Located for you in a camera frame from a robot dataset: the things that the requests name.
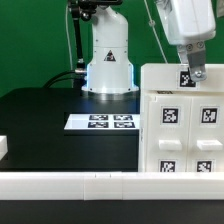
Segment white cabinet body box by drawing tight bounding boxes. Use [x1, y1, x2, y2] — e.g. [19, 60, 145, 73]
[139, 91, 224, 172]

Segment white L-shaped boundary rail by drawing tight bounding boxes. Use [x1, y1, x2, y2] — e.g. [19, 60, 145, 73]
[0, 172, 224, 200]

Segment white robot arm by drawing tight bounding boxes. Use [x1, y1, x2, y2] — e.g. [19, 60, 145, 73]
[82, 0, 216, 99]

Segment white block at left edge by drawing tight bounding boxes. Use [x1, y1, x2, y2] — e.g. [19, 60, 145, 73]
[0, 135, 8, 160]

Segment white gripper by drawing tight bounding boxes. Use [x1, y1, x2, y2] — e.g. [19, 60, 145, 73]
[156, 0, 216, 82]

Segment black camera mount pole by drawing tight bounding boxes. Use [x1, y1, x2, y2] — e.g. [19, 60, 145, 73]
[67, 0, 123, 75]

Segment black cable bundle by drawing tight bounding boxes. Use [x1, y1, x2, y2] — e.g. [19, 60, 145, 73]
[42, 69, 88, 89]

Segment white flat marker base plate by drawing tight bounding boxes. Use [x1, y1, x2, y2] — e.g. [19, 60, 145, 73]
[64, 114, 140, 130]

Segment white cabinet top block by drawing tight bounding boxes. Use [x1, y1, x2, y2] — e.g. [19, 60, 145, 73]
[141, 63, 224, 93]

